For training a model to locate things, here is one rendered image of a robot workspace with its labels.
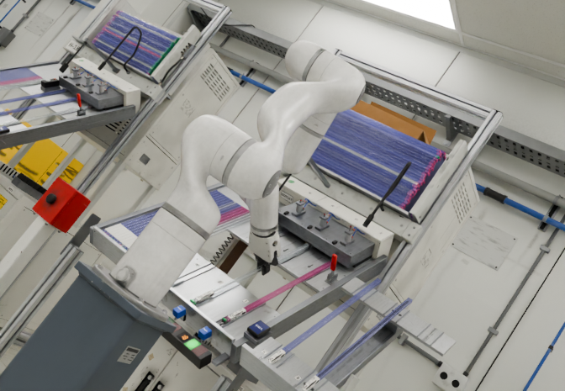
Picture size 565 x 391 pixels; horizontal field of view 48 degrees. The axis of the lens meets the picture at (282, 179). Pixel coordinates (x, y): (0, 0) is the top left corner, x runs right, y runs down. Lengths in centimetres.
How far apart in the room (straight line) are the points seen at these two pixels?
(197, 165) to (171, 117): 188
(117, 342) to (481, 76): 342
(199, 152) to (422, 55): 328
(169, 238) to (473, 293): 257
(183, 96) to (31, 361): 208
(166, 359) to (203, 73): 158
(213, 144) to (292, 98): 24
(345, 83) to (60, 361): 88
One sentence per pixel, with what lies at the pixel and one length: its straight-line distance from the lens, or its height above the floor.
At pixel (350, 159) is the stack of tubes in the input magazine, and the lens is 237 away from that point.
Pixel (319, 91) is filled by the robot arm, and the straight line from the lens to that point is 153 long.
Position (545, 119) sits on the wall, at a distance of 410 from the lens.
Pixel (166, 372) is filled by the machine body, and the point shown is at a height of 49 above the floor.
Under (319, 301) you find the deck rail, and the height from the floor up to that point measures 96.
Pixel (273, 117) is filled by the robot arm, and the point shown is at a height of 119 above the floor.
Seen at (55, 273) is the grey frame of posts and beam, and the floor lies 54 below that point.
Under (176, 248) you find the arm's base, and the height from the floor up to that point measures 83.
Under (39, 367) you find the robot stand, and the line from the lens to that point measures 136.
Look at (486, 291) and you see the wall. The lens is 367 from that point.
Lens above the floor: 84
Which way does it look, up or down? 10 degrees up
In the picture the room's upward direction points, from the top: 37 degrees clockwise
